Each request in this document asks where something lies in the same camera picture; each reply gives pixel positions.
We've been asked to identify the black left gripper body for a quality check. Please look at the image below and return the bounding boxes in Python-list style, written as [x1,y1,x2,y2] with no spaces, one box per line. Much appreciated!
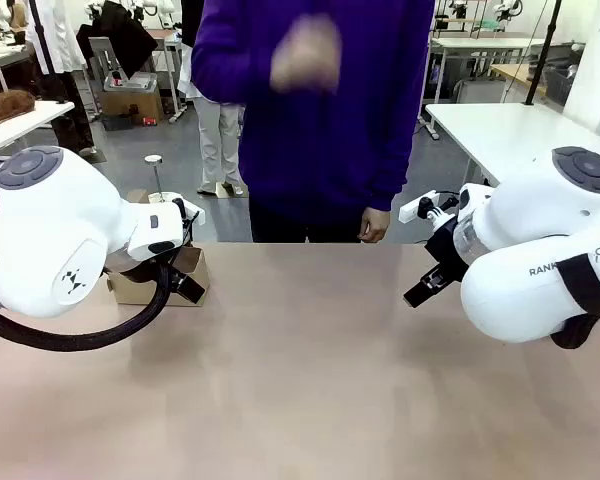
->
[122,248,181,285]

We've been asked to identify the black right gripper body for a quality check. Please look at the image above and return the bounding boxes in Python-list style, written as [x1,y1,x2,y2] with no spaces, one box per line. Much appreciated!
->
[424,216,470,282]

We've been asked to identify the person left forearm purple sleeve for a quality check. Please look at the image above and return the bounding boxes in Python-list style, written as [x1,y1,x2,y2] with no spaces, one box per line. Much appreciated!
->
[365,114,416,214]

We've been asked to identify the person right forearm purple sleeve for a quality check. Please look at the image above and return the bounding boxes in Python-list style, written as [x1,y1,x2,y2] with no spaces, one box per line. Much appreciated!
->
[191,29,291,106]

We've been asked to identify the person left hand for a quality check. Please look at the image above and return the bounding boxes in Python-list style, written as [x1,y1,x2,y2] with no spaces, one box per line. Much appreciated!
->
[358,207,393,245]

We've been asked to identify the person right hand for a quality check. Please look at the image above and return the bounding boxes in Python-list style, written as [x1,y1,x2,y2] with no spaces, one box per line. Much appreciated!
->
[269,13,344,95]

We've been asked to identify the metal round-top stand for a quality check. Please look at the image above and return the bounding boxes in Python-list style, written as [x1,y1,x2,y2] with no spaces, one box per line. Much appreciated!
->
[144,154,179,204]

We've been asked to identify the person black trousers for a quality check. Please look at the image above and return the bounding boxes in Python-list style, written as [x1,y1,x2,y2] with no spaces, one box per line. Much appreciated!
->
[249,197,397,245]

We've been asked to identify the large white empty table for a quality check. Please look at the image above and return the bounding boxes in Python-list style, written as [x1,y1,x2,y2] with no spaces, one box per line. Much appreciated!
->
[424,102,600,187]

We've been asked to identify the bystander with beige trousers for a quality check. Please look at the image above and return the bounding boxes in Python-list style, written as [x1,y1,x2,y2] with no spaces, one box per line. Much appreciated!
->
[177,44,247,197]

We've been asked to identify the black box on floor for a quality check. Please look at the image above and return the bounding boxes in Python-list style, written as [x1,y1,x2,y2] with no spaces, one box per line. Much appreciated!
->
[102,114,134,133]

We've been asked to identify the large brown cardboard box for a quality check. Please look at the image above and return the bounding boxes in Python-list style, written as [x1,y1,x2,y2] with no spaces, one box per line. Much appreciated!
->
[101,88,165,127]

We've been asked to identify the person torso purple sweater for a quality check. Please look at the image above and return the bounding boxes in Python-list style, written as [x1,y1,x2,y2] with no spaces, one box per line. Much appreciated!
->
[190,0,436,225]

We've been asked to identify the wooden background table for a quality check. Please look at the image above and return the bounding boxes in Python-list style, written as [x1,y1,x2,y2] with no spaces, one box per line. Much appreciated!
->
[488,62,550,102]

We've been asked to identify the white table with fur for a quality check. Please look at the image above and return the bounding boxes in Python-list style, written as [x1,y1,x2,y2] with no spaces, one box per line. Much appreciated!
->
[0,99,76,162]

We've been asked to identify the grey tray with items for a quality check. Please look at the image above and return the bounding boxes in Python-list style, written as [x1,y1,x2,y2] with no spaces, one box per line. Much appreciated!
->
[103,71,159,93]

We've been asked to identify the grey plastic crate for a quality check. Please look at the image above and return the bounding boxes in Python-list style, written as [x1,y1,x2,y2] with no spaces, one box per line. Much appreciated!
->
[543,64,580,107]

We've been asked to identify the white background workbench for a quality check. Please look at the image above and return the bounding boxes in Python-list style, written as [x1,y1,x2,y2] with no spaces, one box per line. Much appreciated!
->
[428,36,547,105]

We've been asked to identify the black tripod pole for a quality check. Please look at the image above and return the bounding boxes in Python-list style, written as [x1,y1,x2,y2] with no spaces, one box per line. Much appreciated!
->
[524,0,563,107]

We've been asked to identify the brown furry cloth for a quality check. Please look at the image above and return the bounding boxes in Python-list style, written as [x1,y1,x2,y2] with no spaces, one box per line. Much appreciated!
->
[0,88,37,129]

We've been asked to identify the bystander with dark trousers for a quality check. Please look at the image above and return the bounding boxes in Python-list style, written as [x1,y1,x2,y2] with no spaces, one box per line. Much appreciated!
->
[27,0,100,157]

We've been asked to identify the black hanging jacket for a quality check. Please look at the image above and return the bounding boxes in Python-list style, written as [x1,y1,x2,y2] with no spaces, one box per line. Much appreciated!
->
[75,0,159,81]

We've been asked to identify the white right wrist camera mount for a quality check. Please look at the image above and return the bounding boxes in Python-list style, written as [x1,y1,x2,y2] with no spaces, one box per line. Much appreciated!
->
[398,190,462,224]

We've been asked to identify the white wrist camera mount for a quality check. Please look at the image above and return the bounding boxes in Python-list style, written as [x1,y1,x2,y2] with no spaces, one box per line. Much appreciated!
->
[398,190,462,224]
[171,198,207,228]

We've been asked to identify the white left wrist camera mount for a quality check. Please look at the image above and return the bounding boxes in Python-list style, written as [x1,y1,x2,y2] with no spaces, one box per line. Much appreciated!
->
[171,198,207,228]

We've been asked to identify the black cable bundle left arm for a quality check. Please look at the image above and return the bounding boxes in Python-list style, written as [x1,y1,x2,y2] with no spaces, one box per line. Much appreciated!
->
[0,259,181,353]

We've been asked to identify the black cable sleeve right arm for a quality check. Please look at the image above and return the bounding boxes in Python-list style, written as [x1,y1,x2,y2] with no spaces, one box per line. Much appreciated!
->
[549,252,600,350]

